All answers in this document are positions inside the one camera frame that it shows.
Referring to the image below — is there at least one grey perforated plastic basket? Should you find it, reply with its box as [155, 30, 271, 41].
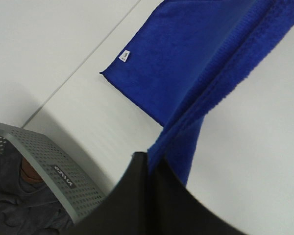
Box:
[0, 123, 105, 224]

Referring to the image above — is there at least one brown cloth in basket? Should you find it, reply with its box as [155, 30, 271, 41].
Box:
[20, 157, 43, 184]

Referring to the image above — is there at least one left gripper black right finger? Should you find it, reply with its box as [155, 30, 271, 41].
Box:
[151, 160, 244, 235]

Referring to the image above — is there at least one blue microfibre towel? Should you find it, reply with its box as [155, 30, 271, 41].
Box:
[102, 0, 294, 184]

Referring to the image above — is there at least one grey cloth in basket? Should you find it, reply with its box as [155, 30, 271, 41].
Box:
[0, 142, 73, 235]

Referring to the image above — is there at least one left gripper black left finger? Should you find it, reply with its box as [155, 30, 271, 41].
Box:
[71, 152, 152, 235]

